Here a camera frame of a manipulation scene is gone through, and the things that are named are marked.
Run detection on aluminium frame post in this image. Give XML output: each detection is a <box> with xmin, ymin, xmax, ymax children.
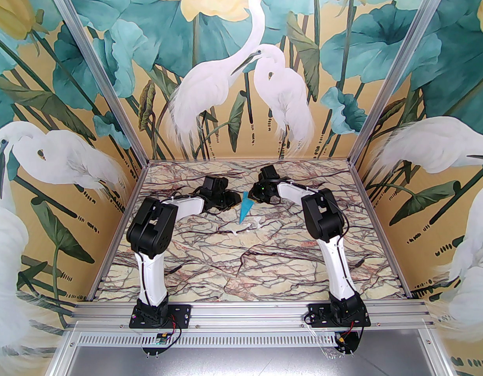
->
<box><xmin>348</xmin><ymin>0</ymin><xmax>450</xmax><ymax>166</ymax></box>
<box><xmin>42</xmin><ymin>0</ymin><xmax>151</xmax><ymax>166</ymax></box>

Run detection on grey metal sheet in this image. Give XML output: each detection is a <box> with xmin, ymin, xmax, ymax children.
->
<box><xmin>50</xmin><ymin>345</ymin><xmax>459</xmax><ymax>376</ymax></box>

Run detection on perforated metal strip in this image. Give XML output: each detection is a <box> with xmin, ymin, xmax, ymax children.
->
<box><xmin>67</xmin><ymin>331</ymin><xmax>438</xmax><ymax>348</ymax></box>

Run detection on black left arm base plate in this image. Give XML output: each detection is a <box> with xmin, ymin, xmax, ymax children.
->
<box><xmin>130</xmin><ymin>304</ymin><xmax>192</xmax><ymax>330</ymax></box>

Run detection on aluminium table side rail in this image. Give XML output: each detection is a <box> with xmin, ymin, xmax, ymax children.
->
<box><xmin>85</xmin><ymin>161</ymin><xmax>151</xmax><ymax>302</ymax></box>
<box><xmin>348</xmin><ymin>161</ymin><xmax>413</xmax><ymax>300</ymax></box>

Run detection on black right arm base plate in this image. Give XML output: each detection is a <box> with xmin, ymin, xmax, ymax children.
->
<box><xmin>307</xmin><ymin>303</ymin><xmax>372</xmax><ymax>329</ymax></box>

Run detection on blue paper sheet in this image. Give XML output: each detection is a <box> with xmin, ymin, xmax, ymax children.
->
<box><xmin>238</xmin><ymin>191</ymin><xmax>255</xmax><ymax>224</ymax></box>

